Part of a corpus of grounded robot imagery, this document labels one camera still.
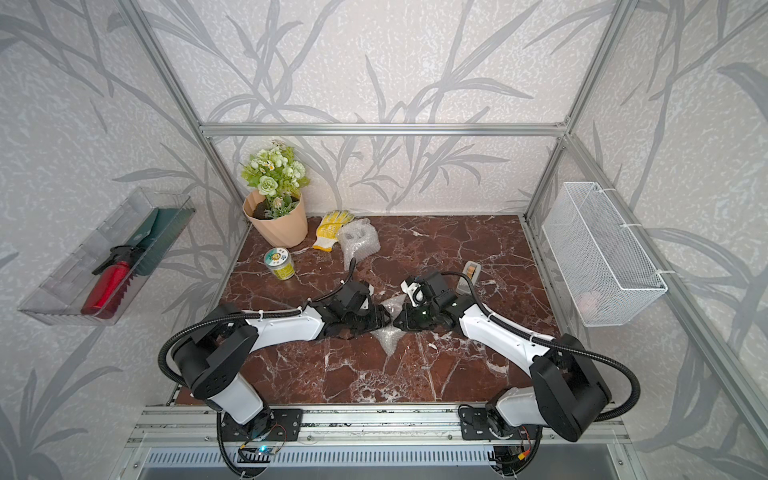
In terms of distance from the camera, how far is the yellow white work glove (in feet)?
3.72

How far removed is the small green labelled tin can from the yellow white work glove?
0.46 feet

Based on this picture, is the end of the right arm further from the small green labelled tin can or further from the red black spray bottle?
the red black spray bottle

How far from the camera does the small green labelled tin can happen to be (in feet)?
3.22

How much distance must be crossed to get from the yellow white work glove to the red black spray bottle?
0.54 meters

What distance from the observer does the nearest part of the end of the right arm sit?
621mm

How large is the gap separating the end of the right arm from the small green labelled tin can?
439 mm

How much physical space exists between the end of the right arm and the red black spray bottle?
0.60m
